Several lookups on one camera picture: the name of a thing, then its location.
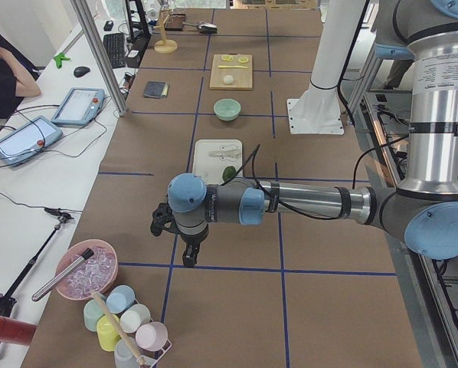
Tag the far teach pendant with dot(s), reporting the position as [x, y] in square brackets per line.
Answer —
[79, 107]

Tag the wooden rod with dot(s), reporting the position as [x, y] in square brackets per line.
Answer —
[140, 359]

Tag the right lemon slice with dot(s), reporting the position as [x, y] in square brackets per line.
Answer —
[243, 60]

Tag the white round bun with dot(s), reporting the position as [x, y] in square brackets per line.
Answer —
[228, 79]

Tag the red cylinder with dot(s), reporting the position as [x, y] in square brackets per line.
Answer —
[16, 331]

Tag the white bear tray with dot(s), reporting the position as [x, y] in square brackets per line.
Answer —
[212, 157]

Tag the dark grey folded cloth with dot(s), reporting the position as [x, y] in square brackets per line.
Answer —
[156, 89]

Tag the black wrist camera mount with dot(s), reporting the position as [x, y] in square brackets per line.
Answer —
[163, 220]

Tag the teach pendant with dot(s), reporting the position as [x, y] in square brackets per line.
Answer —
[28, 140]
[79, 107]

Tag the black keyboard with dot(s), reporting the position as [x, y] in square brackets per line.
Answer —
[114, 44]

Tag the lemon slice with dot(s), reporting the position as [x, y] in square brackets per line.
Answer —
[227, 57]
[243, 60]

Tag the aluminium frame post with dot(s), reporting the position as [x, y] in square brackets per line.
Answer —
[92, 35]

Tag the wooden mug tree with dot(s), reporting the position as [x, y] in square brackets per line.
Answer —
[165, 45]

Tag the near teach pendant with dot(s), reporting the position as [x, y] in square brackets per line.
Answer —
[28, 140]

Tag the white house figurine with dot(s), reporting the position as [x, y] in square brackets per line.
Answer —
[152, 8]

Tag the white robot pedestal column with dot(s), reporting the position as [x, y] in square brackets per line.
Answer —
[318, 111]

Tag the pink bowl with ice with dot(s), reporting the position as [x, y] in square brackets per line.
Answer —
[97, 273]

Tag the green ceramic bowl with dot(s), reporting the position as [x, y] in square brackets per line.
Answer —
[227, 109]

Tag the yellow cup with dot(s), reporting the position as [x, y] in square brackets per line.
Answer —
[108, 336]

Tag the green clamp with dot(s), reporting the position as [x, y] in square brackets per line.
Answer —
[59, 59]

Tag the seated person in black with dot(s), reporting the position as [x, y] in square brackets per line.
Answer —
[16, 83]

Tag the black tripod stick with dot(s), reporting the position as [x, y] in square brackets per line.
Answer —
[7, 301]

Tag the blue cup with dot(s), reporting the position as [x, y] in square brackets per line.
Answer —
[120, 299]

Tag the steel tube with black cap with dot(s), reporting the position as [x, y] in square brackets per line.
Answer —
[48, 287]

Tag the left lemon slice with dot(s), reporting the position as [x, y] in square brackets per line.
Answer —
[227, 57]

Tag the green cup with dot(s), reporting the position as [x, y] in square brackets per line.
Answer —
[92, 313]

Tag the black computer mouse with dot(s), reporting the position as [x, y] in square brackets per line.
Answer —
[81, 71]

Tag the pink cup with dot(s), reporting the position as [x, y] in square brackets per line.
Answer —
[152, 336]

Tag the grey cup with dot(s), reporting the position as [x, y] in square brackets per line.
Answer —
[123, 356]

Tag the white ceramic spoon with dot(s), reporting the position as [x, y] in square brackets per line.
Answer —
[225, 154]

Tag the wooden cutting board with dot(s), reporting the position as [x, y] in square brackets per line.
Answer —
[243, 78]

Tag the white cup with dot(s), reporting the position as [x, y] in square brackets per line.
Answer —
[134, 317]

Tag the metal scoop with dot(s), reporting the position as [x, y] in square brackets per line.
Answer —
[203, 27]

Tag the small black device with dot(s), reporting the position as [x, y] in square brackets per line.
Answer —
[108, 26]

